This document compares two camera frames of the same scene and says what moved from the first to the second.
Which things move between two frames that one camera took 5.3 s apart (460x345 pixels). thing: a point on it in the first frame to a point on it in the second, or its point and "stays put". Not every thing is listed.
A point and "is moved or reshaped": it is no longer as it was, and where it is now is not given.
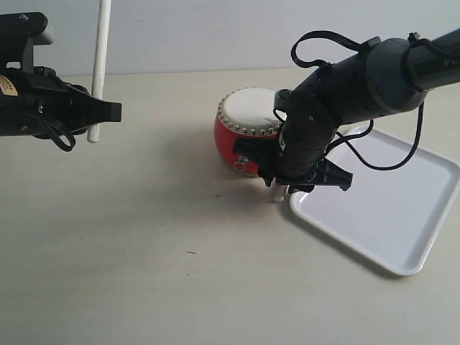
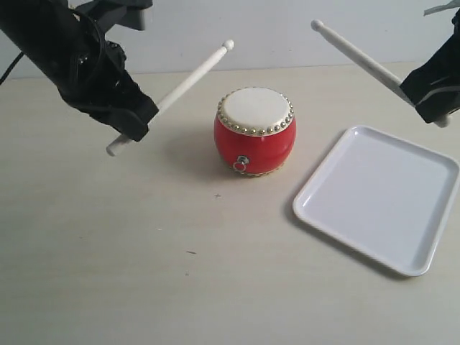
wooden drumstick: x=279 y=192 is moved or reshaped
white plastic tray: x=390 y=215 stays put
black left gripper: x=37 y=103 to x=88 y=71
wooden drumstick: x=97 y=89 is moved or reshaped
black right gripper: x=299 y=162 to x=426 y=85
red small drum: x=247 y=112 stays put
